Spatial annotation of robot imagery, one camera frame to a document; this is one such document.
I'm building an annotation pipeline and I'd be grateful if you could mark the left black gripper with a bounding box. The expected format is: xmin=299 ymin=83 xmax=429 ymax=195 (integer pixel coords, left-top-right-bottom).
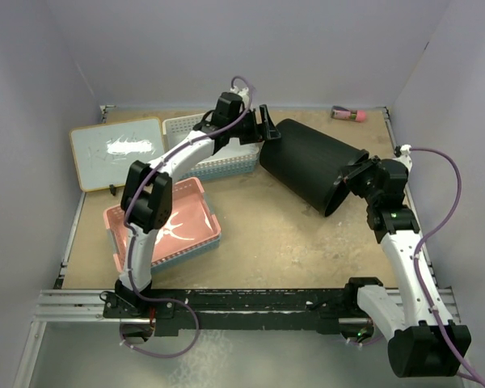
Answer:
xmin=228 ymin=106 xmax=279 ymax=146

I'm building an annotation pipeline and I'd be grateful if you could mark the large black plastic bin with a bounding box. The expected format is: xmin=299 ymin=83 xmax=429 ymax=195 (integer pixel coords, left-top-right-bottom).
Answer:
xmin=259 ymin=119 xmax=369 ymax=217

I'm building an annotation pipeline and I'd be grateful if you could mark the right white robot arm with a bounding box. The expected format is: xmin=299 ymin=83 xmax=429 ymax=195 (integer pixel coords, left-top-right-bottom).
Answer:
xmin=342 ymin=157 xmax=471 ymax=377

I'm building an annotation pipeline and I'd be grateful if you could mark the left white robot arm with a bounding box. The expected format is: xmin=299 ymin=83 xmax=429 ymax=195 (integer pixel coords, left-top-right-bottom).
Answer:
xmin=118 ymin=86 xmax=280 ymax=317

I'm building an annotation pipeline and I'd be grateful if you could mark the blue perforated basket under white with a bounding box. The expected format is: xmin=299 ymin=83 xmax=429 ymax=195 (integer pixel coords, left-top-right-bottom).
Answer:
xmin=179 ymin=149 xmax=259 ymax=181

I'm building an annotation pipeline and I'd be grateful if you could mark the pink marker pen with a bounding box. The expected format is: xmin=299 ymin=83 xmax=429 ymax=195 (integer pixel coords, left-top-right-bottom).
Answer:
xmin=331 ymin=106 xmax=366 ymax=123

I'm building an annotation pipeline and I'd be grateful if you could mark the pink perforated basket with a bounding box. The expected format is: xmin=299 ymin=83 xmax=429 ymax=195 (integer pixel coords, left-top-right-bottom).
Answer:
xmin=103 ymin=177 xmax=221 ymax=273

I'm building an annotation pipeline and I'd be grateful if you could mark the black whiteboard clip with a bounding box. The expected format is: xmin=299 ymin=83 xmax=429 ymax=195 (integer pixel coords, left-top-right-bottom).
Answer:
xmin=109 ymin=184 xmax=117 ymax=196

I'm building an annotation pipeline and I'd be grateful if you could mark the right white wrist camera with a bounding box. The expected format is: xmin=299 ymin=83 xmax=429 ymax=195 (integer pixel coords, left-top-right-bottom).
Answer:
xmin=394 ymin=144 xmax=412 ymax=170

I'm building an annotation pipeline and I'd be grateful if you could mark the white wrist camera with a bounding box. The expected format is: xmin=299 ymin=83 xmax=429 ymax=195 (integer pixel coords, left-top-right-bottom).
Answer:
xmin=394 ymin=144 xmax=412 ymax=170
xmin=230 ymin=86 xmax=253 ymax=108

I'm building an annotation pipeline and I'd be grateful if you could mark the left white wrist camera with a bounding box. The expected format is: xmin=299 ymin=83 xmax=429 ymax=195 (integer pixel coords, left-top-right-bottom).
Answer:
xmin=230 ymin=86 xmax=253 ymax=108

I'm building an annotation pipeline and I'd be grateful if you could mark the small whiteboard yellow frame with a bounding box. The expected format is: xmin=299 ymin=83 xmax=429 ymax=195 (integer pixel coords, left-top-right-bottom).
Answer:
xmin=70 ymin=117 xmax=165 ymax=192

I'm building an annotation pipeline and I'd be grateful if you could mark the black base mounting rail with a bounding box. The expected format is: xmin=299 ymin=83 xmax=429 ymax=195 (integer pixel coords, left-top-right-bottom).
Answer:
xmin=99 ymin=277 xmax=381 ymax=337

